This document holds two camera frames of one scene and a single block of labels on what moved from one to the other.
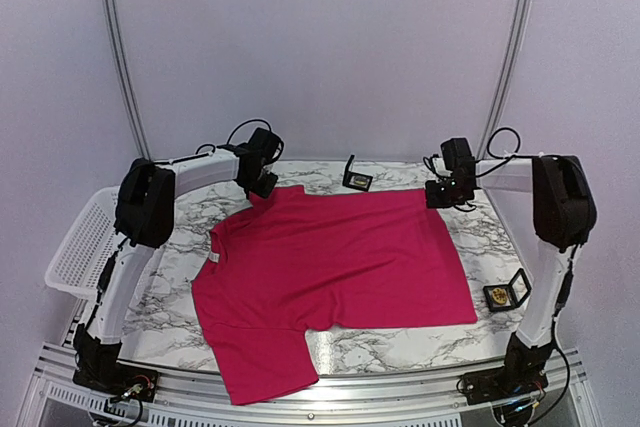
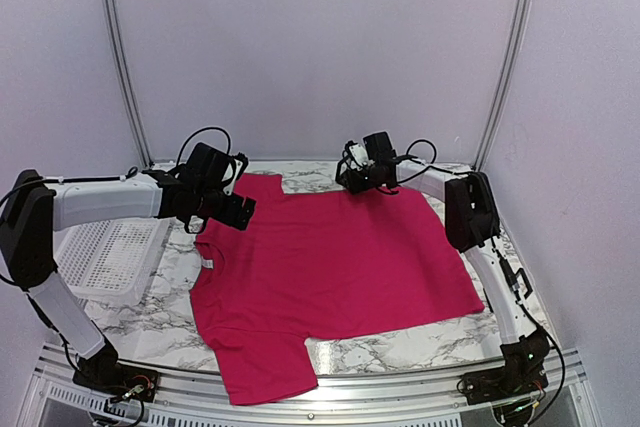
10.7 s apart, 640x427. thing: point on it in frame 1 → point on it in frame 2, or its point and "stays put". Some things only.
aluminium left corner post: (119, 47) stays put
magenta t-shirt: (306, 259) stays put
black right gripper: (433, 202) → (353, 184)
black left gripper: (263, 191) → (229, 218)
